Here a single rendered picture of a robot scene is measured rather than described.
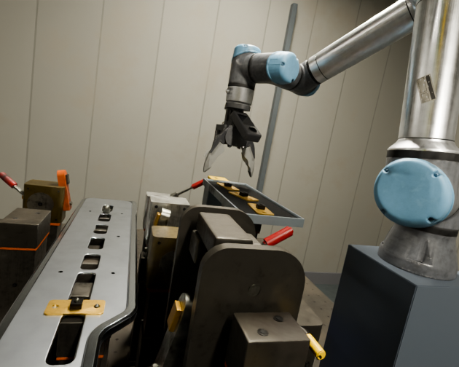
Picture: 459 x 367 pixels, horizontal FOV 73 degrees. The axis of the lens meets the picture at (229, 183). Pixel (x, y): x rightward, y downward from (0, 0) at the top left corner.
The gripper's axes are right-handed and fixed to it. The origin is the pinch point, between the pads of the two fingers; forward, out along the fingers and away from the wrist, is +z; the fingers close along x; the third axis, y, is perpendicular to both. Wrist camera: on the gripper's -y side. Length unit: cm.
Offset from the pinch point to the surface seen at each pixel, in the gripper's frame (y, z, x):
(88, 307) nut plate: -30, 19, 35
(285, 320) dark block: -54, 7, 17
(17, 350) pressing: -38, 19, 43
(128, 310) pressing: -31.8, 18.9, 29.3
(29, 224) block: 2, 16, 47
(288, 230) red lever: -34.1, 3.9, 2.8
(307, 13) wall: 151, -118, -119
